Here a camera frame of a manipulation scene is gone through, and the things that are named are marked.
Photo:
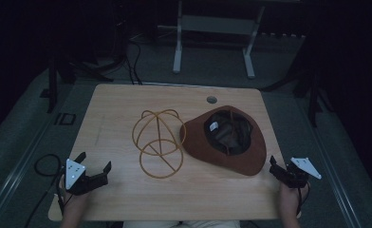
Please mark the grey round table grommet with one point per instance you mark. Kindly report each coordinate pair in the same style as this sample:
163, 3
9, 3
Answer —
212, 100

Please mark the brown felt hat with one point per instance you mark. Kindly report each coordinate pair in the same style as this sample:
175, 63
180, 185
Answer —
203, 148

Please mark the person's right hand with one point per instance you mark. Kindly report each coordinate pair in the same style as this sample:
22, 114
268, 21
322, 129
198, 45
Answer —
288, 196

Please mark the person's left hand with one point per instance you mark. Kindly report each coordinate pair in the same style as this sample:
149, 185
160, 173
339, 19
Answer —
73, 200

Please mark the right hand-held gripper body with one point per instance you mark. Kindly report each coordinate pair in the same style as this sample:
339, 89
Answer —
306, 166

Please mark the black metal stand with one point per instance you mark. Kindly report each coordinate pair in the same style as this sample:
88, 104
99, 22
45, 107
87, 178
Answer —
313, 101
52, 85

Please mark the white metal table frame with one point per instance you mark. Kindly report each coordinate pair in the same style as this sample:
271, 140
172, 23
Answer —
217, 24

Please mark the black square floor frame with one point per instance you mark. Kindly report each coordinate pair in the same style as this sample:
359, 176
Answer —
57, 119

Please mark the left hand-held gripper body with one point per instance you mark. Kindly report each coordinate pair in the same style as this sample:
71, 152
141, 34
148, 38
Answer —
75, 172

